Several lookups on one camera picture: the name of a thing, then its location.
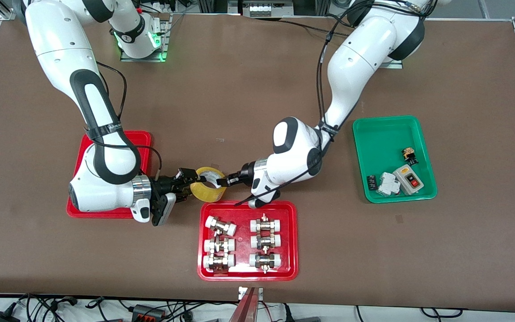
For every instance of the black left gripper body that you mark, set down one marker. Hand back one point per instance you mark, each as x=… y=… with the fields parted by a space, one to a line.
x=244 y=172

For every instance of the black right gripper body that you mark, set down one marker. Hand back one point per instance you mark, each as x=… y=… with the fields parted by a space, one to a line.
x=164 y=183

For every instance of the yellowish packing tape roll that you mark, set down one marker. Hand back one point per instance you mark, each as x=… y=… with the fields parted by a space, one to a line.
x=208 y=194

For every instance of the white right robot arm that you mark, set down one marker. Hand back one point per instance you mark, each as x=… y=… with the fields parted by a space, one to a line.
x=61 y=44

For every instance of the larger red plastic tray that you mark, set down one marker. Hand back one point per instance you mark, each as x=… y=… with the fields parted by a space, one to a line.
x=242 y=210

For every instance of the green plastic tray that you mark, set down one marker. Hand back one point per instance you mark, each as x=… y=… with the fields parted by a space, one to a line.
x=382 y=143

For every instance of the steel pipe fitting white caps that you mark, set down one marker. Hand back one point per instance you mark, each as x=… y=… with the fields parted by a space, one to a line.
x=218 y=245
x=265 y=260
x=218 y=261
x=220 y=226
x=265 y=241
x=265 y=225

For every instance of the black orange power adapter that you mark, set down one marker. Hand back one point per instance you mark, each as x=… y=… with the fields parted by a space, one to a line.
x=148 y=311

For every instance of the reddish aluminium profile bar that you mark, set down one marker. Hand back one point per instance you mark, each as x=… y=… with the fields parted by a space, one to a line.
x=246 y=311

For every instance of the white circuit breaker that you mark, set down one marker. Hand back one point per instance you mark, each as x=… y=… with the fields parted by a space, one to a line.
x=388 y=183

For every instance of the grey power strip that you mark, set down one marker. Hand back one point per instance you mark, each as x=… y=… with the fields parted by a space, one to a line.
x=266 y=9

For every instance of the small metal mounting bracket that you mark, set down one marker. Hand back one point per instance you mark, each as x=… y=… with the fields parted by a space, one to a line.
x=241 y=293

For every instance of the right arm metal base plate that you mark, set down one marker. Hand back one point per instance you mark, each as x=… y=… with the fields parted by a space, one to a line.
x=143 y=58

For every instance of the grey on-off switch box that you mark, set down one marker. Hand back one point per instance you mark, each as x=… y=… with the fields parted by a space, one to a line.
x=403 y=172

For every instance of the black yellow push button switch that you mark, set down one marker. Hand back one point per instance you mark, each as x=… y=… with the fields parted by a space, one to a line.
x=409 y=155

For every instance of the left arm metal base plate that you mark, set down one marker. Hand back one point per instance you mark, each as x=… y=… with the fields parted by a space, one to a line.
x=394 y=65

